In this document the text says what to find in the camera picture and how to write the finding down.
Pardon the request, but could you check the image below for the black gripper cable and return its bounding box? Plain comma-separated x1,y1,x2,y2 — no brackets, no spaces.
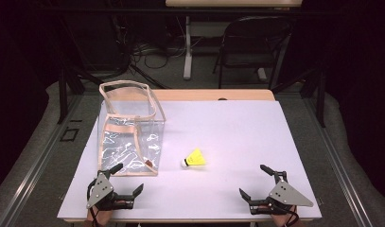
86,179,101,227
274,203,301,227

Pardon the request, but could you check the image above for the white-legged desk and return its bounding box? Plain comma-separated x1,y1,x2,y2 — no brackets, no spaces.
165,0,303,81

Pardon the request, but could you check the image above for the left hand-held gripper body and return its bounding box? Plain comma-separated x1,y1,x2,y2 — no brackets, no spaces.
85,169,134,212

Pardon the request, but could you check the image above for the person's right hand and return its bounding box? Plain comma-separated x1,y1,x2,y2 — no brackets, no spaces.
259,203,303,227

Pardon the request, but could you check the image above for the aluminium floor rail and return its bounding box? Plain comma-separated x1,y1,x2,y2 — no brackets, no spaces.
0,94,84,227
302,94,376,227

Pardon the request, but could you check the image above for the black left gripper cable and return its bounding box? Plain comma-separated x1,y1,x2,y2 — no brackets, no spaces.
86,179,101,227

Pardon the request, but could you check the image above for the black folding chair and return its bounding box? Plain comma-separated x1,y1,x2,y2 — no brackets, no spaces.
213,16,293,90

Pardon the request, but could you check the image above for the bundle of floor cables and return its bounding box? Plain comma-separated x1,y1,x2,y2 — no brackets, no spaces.
130,34,188,70

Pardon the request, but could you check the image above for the black metal stand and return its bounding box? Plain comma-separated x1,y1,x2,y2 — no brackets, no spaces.
271,67,327,129
57,67,87,125

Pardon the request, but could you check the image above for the person's left hand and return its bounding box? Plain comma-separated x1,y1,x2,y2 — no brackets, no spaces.
85,206,114,227

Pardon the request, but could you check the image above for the white table cover sheet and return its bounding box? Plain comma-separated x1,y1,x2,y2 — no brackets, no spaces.
57,99,323,220

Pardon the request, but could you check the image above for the wooden table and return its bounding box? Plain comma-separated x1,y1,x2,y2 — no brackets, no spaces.
57,89,323,224

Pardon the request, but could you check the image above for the clear bag with beige trim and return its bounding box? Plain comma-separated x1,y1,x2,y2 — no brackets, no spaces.
96,79,166,177

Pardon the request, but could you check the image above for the yellow shuttlecock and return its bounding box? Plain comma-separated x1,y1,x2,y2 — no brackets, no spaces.
180,148,207,169

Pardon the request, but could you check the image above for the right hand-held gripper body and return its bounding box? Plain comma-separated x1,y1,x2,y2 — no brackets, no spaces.
248,170,315,216

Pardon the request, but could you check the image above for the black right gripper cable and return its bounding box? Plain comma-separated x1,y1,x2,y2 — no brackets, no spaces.
274,203,301,227

